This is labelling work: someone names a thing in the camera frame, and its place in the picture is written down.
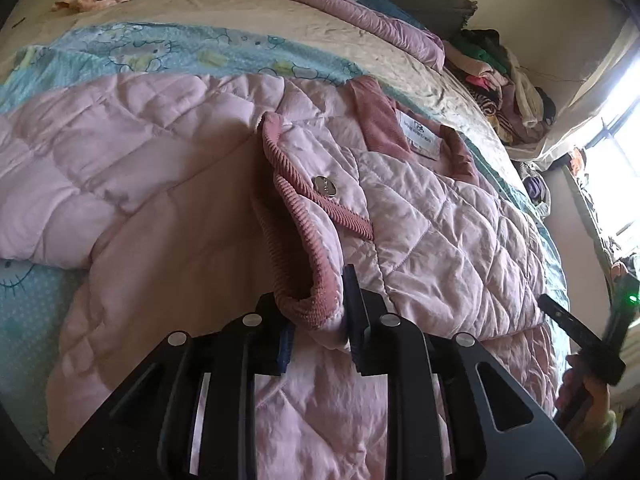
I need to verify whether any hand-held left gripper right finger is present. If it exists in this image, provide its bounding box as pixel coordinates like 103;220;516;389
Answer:
341;264;586;480

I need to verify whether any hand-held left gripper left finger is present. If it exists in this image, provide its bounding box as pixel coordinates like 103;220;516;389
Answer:
55;292;296;480

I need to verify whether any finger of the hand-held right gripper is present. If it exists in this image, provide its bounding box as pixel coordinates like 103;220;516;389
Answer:
537;294;603;353

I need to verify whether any pink quilted jacket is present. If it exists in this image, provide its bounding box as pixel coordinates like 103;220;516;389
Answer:
0;72;561;480

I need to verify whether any person's right forearm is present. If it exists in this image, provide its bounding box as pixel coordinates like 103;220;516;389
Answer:
565;407;621;466

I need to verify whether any bag of clothes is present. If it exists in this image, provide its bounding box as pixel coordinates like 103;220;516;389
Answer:
520;160;551;216

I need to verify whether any pile of mixed clothes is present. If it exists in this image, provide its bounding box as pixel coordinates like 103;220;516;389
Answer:
442;27;558;146

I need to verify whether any person's right hand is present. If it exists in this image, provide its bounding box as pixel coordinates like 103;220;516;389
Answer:
575;370;611;426

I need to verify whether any window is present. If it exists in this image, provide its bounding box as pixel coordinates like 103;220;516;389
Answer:
575;50;640;261

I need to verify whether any cream curtain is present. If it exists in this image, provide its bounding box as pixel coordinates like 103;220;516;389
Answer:
540;10;640;161

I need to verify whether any pink floral quilt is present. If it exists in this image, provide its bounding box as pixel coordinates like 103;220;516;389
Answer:
192;0;446;71

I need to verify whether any cartoon cat printed bedsheet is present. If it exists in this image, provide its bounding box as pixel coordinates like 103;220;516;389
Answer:
0;22;571;471

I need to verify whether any beige bed cover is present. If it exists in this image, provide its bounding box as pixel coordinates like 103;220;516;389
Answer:
0;0;521;161

